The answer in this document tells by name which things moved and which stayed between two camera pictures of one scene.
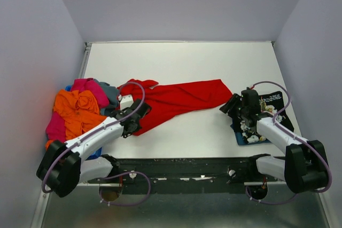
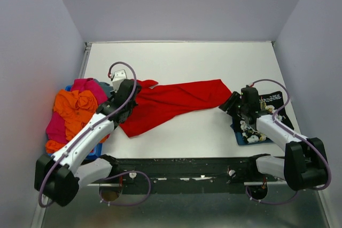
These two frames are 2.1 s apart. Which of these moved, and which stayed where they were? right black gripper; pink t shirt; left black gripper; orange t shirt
Moved: left black gripper
Stayed: orange t shirt; pink t shirt; right black gripper
